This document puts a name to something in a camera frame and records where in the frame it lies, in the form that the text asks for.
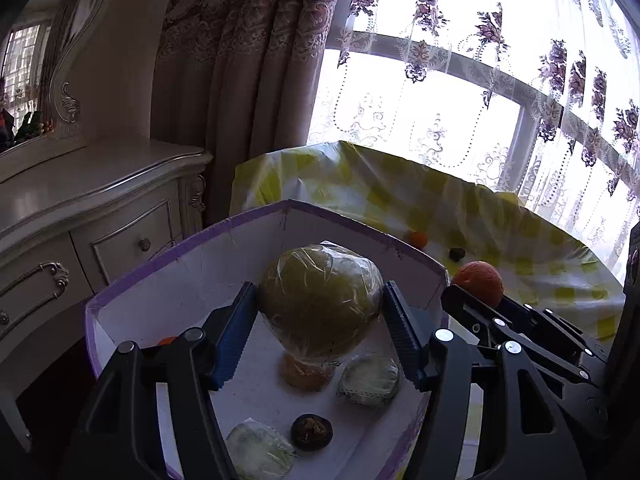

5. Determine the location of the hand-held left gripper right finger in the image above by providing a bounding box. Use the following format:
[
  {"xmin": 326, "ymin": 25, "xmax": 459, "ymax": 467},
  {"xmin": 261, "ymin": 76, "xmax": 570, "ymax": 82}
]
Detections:
[{"xmin": 382, "ymin": 280, "xmax": 588, "ymax": 480}]

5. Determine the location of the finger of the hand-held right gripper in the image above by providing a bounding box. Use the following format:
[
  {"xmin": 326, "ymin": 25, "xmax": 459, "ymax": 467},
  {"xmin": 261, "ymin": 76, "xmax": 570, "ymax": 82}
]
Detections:
[
  {"xmin": 441, "ymin": 285, "xmax": 596, "ymax": 386},
  {"xmin": 502, "ymin": 295, "xmax": 609, "ymax": 362}
]

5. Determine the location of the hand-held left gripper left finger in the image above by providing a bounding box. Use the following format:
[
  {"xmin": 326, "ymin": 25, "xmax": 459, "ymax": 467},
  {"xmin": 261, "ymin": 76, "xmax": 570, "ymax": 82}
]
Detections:
[{"xmin": 60, "ymin": 281, "xmax": 259, "ymax": 480}]

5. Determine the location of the green fruit slice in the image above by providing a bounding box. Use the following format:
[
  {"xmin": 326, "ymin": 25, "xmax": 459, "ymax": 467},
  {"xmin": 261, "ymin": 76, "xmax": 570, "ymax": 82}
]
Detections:
[{"xmin": 336, "ymin": 355, "xmax": 401, "ymax": 407}]

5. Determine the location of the purple-edged white cardboard box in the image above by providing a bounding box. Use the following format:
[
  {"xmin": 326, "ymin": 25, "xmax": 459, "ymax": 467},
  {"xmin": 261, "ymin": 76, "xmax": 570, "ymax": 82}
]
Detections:
[{"xmin": 84, "ymin": 199, "xmax": 451, "ymax": 480}]

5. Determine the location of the small orange-brown fruit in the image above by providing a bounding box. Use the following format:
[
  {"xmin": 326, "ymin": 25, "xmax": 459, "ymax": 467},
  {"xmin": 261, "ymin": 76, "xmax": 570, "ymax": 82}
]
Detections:
[{"xmin": 279, "ymin": 352, "xmax": 337, "ymax": 392}]

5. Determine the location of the yellow-green round fruit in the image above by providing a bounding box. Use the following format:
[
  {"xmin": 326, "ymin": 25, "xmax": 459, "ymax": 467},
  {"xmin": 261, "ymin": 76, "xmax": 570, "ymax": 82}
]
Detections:
[{"xmin": 257, "ymin": 244, "xmax": 385, "ymax": 361}]

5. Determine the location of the green round fruit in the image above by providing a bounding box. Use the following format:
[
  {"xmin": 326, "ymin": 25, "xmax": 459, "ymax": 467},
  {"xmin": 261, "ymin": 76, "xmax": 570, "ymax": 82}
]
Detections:
[{"xmin": 225, "ymin": 421, "xmax": 298, "ymax": 480}]

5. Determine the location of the dark wrinkled dried fruit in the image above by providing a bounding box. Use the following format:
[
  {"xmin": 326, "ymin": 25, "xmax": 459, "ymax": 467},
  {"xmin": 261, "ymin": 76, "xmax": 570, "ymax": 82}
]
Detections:
[{"xmin": 291, "ymin": 413, "xmax": 334, "ymax": 452}]

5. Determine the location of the yellow checkered tablecloth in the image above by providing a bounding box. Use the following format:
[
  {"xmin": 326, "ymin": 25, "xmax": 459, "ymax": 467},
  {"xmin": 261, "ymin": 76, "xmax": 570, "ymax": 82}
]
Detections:
[{"xmin": 229, "ymin": 141, "xmax": 626, "ymax": 480}]

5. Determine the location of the cream ornate dresser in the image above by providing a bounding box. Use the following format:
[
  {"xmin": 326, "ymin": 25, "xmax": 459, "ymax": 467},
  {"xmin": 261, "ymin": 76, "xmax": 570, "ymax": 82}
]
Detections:
[{"xmin": 0, "ymin": 140, "xmax": 213, "ymax": 456}]

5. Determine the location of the heavy patterned curtain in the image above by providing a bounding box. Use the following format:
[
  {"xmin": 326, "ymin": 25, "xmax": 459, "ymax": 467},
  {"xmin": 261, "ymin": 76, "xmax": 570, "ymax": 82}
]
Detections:
[{"xmin": 150, "ymin": 0, "xmax": 358, "ymax": 241}]

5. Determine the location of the floral lace curtain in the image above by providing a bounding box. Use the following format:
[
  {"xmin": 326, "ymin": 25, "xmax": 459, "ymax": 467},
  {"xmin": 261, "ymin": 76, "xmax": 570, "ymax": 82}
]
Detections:
[{"xmin": 307, "ymin": 0, "xmax": 640, "ymax": 281}]

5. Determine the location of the ornate framed mirror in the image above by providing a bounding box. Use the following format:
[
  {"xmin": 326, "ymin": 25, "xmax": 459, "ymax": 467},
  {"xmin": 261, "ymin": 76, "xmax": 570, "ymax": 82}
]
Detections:
[{"xmin": 0, "ymin": 0, "xmax": 118, "ymax": 173}]

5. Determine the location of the white window frame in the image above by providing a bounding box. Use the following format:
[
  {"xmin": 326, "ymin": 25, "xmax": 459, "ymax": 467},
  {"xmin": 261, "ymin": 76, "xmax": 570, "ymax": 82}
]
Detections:
[{"xmin": 325, "ymin": 32, "xmax": 640, "ymax": 191}]

